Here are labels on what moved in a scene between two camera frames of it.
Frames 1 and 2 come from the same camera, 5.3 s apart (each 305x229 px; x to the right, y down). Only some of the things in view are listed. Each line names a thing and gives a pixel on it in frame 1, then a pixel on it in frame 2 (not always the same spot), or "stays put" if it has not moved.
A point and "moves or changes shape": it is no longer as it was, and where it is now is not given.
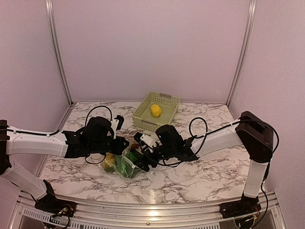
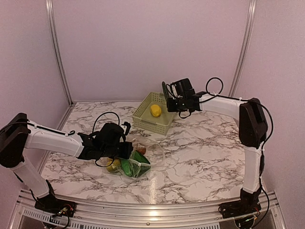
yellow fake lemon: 156,110 stays put
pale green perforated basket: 157,109 stays put
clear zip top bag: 125,165 moves or changes shape
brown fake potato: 134,145 -> 142,150
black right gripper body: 168,151 -> 179,106
